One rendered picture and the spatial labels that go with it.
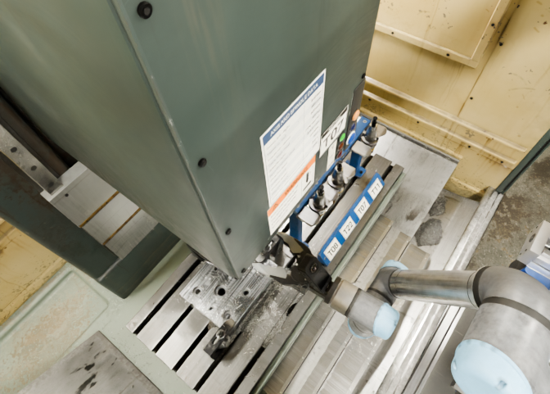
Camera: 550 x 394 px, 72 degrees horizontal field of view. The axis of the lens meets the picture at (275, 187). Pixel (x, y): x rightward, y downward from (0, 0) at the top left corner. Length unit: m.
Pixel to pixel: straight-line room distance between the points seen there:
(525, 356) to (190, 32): 0.64
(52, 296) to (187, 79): 1.84
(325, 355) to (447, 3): 1.31
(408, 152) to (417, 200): 0.23
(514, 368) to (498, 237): 2.16
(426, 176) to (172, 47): 1.65
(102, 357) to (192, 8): 1.65
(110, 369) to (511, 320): 1.49
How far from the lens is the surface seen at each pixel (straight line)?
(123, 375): 1.80
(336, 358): 1.59
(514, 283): 0.77
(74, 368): 1.85
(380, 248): 1.75
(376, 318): 0.93
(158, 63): 0.33
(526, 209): 3.02
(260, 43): 0.43
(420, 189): 1.87
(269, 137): 0.53
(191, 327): 1.48
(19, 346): 2.13
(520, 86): 1.57
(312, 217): 1.22
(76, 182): 1.25
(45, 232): 1.37
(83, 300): 2.04
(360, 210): 1.57
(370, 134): 1.37
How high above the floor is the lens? 2.31
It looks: 59 degrees down
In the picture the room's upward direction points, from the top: 6 degrees counter-clockwise
